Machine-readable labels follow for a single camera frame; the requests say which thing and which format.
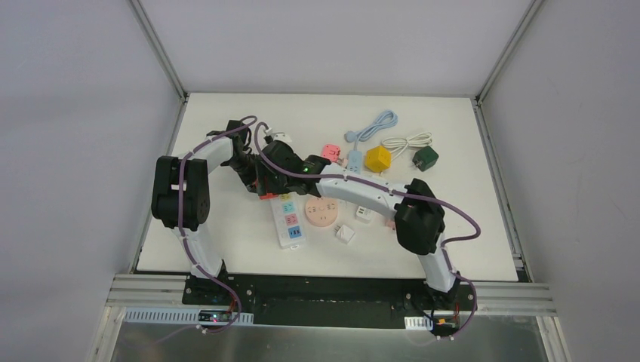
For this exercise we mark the round pink socket base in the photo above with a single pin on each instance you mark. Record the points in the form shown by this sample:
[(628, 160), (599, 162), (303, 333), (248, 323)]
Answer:
[(321, 212)]

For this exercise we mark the small white cube adapter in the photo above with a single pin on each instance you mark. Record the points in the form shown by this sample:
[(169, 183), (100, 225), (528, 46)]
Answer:
[(344, 233)]

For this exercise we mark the pink plug adapter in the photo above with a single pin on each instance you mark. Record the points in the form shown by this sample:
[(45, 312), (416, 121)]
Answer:
[(331, 152)]

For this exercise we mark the yellow cube plug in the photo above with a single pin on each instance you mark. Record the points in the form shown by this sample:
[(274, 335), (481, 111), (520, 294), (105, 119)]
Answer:
[(378, 159)]

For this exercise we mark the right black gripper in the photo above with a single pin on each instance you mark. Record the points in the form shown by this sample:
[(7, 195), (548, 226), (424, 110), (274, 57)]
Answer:
[(269, 182)]

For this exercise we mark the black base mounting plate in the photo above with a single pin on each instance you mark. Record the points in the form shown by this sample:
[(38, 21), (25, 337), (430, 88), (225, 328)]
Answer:
[(306, 301)]

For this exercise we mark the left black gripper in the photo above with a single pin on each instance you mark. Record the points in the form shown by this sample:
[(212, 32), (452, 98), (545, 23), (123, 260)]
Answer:
[(250, 173)]

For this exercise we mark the dark green cube plug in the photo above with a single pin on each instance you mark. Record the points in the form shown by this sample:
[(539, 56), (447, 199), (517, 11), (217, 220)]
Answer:
[(425, 158)]

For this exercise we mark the red cube plug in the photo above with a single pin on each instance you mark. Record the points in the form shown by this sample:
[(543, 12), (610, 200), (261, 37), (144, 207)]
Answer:
[(268, 196)]

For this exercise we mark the long white power strip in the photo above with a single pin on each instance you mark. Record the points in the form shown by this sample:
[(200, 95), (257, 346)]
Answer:
[(288, 221)]

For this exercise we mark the light blue power strip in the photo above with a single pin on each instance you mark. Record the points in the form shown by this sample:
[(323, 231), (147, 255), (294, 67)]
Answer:
[(355, 161)]

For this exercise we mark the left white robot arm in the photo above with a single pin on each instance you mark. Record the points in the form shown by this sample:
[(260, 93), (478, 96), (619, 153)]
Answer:
[(181, 194)]

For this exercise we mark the aluminium frame rail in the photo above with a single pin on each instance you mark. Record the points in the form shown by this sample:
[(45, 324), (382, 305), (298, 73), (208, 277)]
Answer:
[(491, 298)]

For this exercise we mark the small white power strip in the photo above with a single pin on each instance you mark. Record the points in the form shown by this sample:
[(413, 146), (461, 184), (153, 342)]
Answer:
[(364, 214)]

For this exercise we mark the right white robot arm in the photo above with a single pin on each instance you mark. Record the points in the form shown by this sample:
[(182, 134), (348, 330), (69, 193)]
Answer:
[(419, 221)]

